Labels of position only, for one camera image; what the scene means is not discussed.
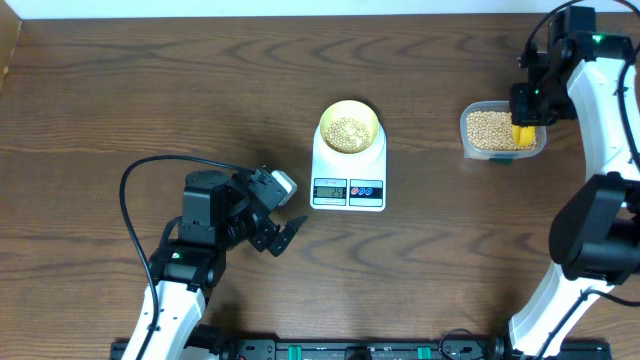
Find white digital kitchen scale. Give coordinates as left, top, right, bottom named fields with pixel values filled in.
left=309, top=125, right=388, bottom=212

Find clear plastic container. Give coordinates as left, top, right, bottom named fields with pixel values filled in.
left=460, top=101, right=547, bottom=161

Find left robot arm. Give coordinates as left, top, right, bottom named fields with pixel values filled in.
left=123, top=168, right=306, bottom=359

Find yellow plastic scoop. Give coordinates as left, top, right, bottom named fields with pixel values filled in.
left=512, top=125, right=536, bottom=147

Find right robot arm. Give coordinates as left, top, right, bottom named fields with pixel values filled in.
left=487, top=1, right=639, bottom=359

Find yellow bowl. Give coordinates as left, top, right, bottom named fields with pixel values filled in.
left=319, top=100, right=380, bottom=154

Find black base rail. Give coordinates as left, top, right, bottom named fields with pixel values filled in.
left=109, top=339, right=614, bottom=360

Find black left camera cable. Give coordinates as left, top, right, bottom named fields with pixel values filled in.
left=118, top=154, right=259, bottom=360

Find soybeans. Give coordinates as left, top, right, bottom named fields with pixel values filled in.
left=321, top=111, right=538, bottom=154

